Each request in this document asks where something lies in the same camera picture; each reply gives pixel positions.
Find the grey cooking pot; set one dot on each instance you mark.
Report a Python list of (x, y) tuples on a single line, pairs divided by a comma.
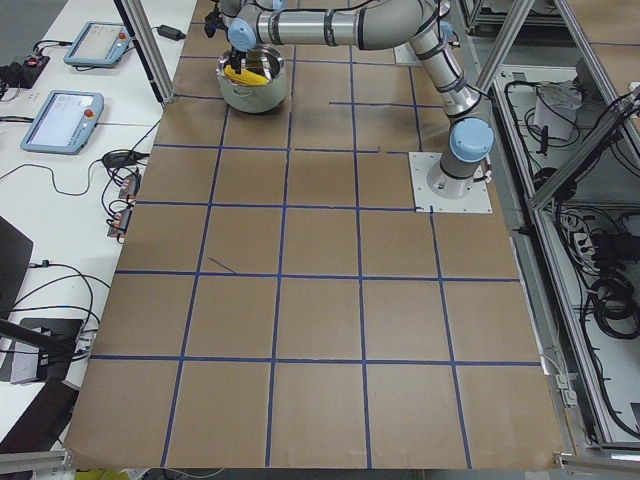
[(266, 61)]

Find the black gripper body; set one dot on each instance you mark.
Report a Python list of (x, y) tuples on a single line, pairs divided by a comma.
[(237, 56)]

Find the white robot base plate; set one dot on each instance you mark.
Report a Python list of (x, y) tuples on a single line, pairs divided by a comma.
[(434, 192)]

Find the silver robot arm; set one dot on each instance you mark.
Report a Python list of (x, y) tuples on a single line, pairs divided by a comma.
[(414, 31)]

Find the black power adapter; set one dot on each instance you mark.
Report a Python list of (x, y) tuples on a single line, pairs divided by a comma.
[(171, 33)]

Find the blue teach pendant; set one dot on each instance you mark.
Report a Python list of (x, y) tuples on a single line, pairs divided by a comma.
[(64, 123), (99, 44)]

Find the upper blue teach pendant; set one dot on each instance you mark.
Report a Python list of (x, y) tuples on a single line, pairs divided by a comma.
[(99, 44)]

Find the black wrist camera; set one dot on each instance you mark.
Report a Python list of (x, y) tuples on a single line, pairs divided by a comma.
[(213, 23)]

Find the aluminium frame post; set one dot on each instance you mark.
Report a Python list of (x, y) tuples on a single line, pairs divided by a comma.
[(137, 24)]

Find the small circuit board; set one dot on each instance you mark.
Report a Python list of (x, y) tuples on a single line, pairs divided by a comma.
[(120, 210)]

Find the yellow corn cob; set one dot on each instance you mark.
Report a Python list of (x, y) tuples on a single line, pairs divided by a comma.
[(245, 77)]

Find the lower blue teach pendant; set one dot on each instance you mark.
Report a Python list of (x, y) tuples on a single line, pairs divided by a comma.
[(64, 123)]

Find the black monitor stand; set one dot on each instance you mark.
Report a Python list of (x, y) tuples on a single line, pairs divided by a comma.
[(41, 349)]

